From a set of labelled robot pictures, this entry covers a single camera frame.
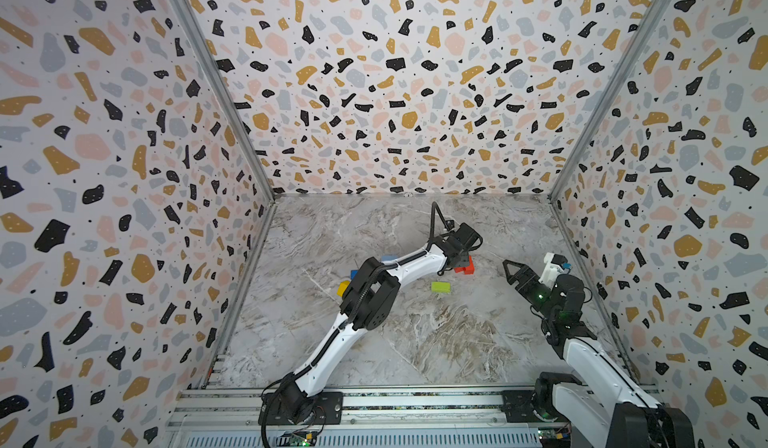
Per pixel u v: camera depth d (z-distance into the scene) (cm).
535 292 74
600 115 97
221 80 87
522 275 76
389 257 65
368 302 60
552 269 76
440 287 96
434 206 85
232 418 73
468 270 100
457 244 79
